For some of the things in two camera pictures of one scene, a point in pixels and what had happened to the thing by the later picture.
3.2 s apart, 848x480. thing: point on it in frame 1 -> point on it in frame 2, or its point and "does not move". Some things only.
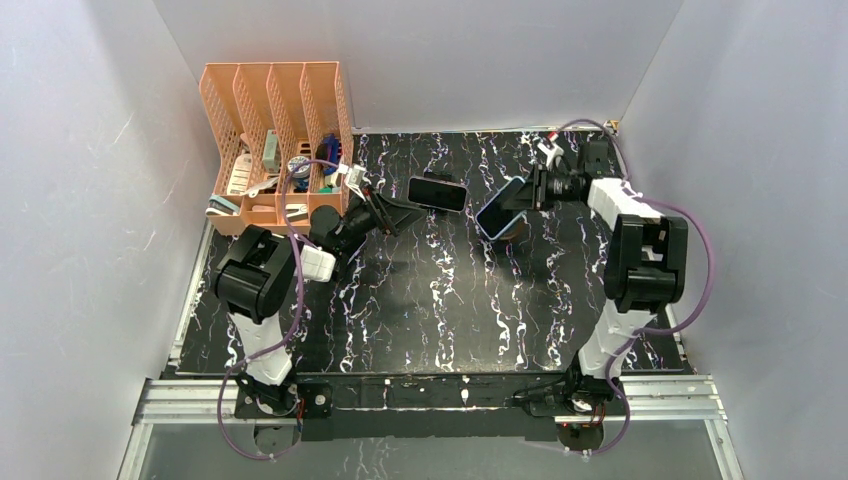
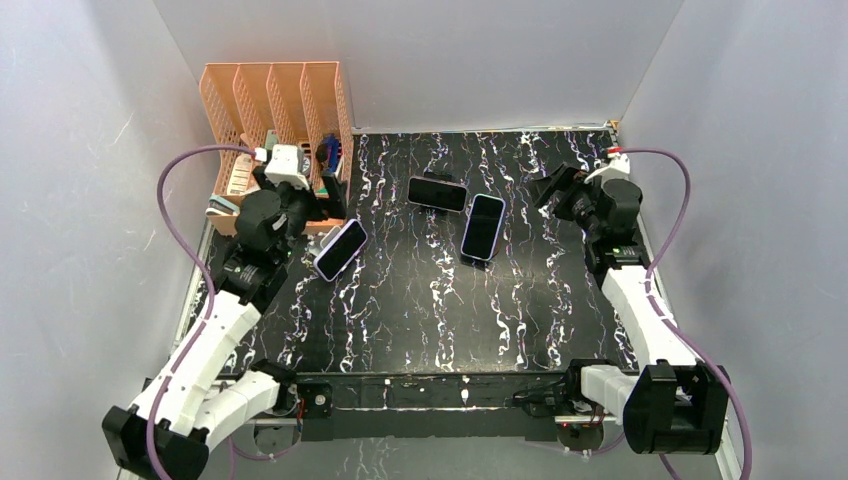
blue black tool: [329, 149] does not move
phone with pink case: [437, 193] does not move
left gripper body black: [362, 220] -> [299, 206]
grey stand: [520, 231] -> [476, 263]
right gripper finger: [519, 195] -> [545, 188]
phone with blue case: [504, 209] -> [482, 227]
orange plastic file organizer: [284, 142] does not move
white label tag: [240, 174] does not move
